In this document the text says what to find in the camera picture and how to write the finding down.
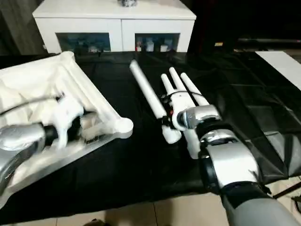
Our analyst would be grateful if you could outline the white plastic table leg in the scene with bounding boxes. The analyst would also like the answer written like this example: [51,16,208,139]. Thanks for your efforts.
[129,59,182,144]
[169,67,197,105]
[180,73,210,107]
[161,73,203,160]

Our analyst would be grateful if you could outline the white plastic table top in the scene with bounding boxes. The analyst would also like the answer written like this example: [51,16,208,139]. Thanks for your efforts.
[0,51,134,196]

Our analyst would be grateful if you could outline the black mat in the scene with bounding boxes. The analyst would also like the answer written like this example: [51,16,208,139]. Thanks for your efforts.
[0,50,301,218]

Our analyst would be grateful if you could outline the white cabinet with glass doors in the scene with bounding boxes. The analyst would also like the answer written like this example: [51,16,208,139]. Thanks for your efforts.
[32,0,197,54]

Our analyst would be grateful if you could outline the flat white board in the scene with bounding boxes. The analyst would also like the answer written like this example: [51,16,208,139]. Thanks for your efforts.
[255,50,301,91]

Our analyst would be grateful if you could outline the black tripod stand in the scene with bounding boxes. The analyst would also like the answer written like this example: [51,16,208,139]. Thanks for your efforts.
[272,174,301,212]

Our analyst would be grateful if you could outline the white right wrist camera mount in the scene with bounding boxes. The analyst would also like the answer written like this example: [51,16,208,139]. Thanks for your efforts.
[168,91,196,130]

